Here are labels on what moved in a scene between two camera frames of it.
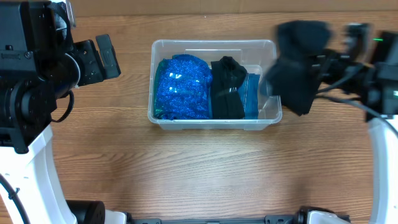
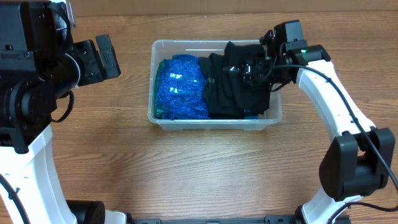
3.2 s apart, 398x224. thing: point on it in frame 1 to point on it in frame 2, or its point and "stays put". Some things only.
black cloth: x=298 y=91 to x=237 y=95
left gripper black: x=87 y=52 stays put
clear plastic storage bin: x=211 y=84 stays put
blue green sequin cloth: x=183 y=86 stays put
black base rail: x=302 y=218 stays put
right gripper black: x=319 y=64 to x=252 y=71
